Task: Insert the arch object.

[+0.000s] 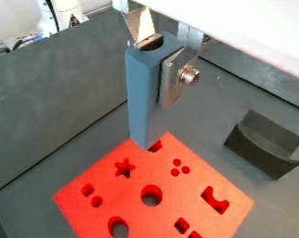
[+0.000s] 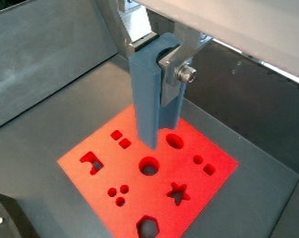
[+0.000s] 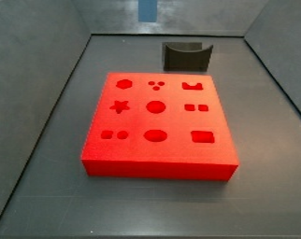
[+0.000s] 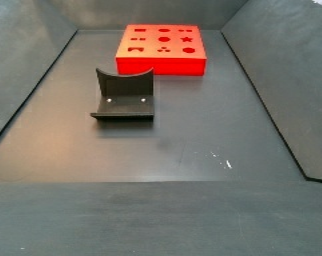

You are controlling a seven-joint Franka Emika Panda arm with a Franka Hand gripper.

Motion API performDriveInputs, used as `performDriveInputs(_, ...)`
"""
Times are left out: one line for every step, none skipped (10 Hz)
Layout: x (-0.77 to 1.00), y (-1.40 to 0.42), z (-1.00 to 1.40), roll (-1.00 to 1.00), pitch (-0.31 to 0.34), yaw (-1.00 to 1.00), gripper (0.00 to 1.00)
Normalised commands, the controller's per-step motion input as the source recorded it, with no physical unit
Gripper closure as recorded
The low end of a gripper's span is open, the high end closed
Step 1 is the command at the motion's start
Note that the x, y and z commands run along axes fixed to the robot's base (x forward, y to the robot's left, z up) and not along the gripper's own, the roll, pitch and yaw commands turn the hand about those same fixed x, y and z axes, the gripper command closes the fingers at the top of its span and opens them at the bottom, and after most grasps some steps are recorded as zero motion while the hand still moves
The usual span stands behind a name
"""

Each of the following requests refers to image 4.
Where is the red shape-sorter block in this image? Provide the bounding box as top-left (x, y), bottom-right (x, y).
top-left (115, 24), bottom-right (207, 76)

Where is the black curved holder stand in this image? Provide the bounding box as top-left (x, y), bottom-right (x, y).
top-left (91, 69), bottom-right (155, 120)

